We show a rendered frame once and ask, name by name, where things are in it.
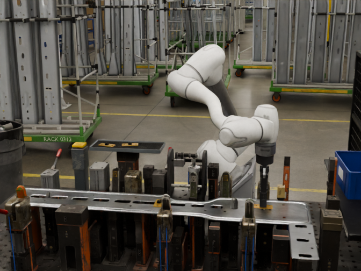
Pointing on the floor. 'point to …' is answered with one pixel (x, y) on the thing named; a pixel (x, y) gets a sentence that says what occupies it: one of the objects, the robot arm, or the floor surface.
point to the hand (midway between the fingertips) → (263, 198)
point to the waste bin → (11, 157)
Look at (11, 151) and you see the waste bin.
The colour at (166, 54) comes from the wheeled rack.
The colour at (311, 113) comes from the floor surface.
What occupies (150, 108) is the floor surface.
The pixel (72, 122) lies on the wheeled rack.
